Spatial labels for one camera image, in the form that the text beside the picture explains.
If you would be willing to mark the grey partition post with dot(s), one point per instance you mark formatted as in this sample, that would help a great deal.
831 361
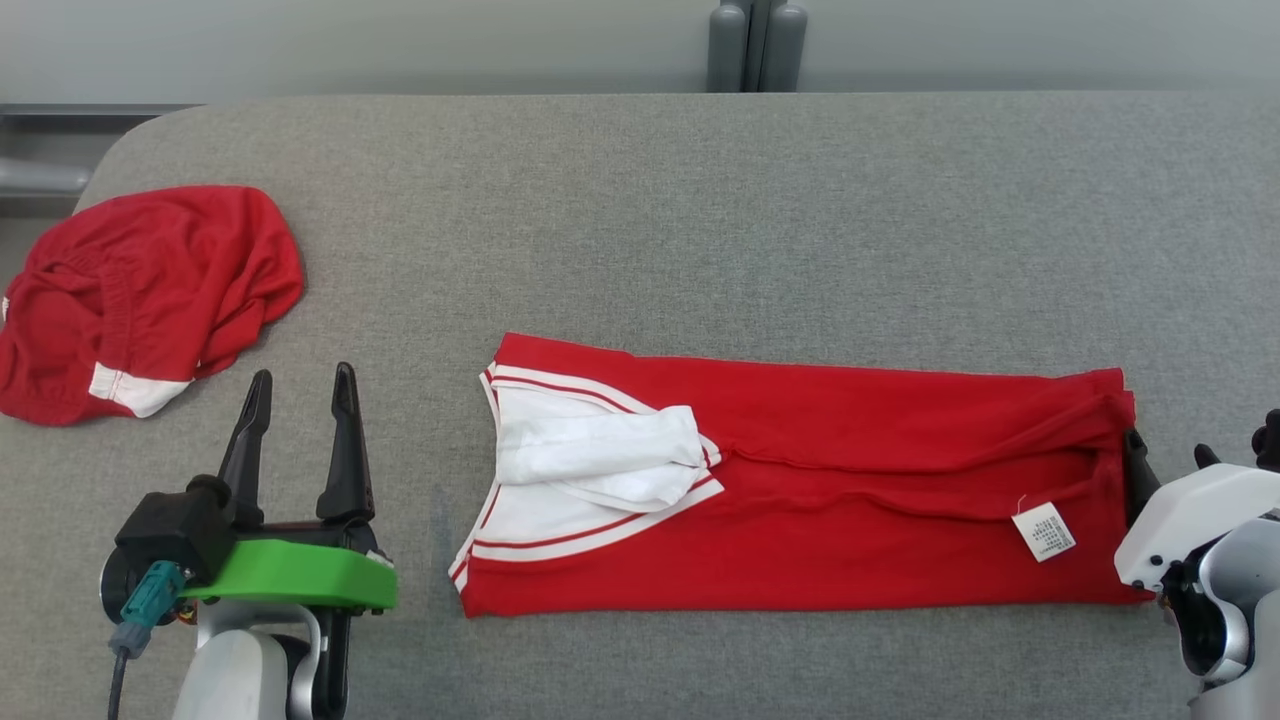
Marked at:
755 45

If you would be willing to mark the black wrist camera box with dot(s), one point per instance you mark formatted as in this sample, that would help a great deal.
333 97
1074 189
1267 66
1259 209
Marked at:
170 530
1268 440

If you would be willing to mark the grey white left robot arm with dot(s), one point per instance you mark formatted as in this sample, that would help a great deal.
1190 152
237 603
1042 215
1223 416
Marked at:
230 670

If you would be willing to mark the grey wall rail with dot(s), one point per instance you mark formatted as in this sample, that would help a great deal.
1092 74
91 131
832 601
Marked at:
40 175

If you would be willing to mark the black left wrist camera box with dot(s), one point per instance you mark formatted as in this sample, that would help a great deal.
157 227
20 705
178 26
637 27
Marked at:
170 530

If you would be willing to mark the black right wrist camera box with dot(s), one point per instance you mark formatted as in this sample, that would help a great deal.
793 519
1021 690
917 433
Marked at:
1268 440

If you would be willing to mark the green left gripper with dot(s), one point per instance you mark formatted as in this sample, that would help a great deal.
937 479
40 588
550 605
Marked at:
300 578

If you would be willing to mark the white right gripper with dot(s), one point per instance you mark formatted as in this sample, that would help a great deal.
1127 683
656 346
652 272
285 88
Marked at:
1190 510

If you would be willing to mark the red shorts with white trim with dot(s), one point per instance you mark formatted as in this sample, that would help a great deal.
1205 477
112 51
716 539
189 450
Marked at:
150 290

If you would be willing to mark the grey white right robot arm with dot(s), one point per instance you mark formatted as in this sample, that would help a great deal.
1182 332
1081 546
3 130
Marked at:
1235 600

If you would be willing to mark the red white striped jersey shirt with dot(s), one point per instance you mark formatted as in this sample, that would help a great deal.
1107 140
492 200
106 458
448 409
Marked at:
850 480

